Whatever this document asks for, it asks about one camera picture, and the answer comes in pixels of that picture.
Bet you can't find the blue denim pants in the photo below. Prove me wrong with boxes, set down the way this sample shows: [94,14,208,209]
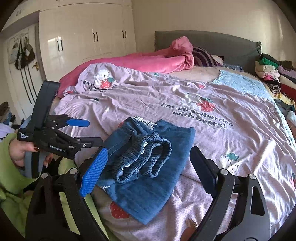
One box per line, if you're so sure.
[96,118,196,225]

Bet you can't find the left hand red nails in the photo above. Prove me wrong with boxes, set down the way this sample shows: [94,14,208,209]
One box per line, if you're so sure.
[9,138,41,167]

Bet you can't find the hanging bags on door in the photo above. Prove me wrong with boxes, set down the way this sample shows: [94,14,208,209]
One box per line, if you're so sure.
[8,37,36,70]

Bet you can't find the pink strawberry bear duvet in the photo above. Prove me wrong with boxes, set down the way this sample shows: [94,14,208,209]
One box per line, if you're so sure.
[54,63,295,240]

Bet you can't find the cream wardrobe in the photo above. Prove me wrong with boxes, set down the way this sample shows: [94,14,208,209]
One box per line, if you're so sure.
[3,1,136,81]

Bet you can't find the pink fleece blanket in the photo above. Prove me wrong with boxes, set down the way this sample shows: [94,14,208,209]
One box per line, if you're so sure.
[57,36,194,98]

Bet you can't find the light blue blanket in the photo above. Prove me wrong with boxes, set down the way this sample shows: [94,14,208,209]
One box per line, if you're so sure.
[212,67,273,102]

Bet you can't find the striped purple pillow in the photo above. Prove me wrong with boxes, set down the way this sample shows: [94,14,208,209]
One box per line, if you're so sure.
[192,47,224,67]

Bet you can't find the pile of folded clothes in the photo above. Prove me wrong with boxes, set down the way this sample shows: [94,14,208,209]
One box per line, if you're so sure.
[255,53,295,137]

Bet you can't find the grey upholstered headboard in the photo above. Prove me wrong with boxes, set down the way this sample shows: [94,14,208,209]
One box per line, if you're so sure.
[154,30,261,75]

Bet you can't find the white door with handle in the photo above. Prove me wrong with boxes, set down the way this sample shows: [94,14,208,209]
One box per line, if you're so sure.
[4,24,44,120]

